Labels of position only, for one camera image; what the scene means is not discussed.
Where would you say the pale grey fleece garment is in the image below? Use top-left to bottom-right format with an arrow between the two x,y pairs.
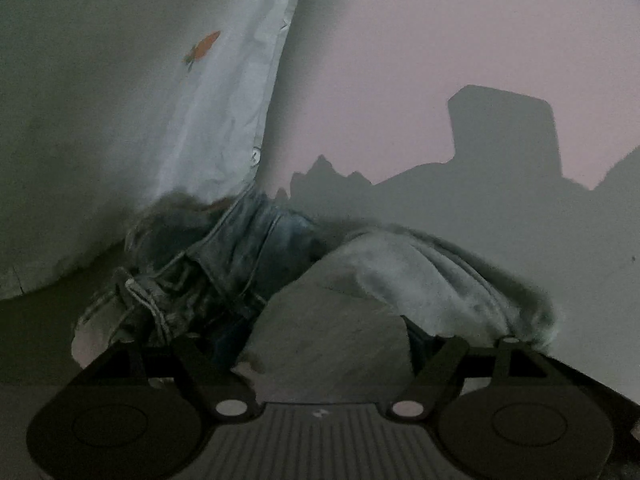
310,217 -> 561,355

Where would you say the blue denim garment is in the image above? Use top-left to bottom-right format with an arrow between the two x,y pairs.
74,185 -> 328,363

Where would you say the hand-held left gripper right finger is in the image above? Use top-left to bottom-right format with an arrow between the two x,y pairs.
389,337 -> 568,419

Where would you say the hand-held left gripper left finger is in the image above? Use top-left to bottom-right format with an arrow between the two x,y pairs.
80,335 -> 261,422

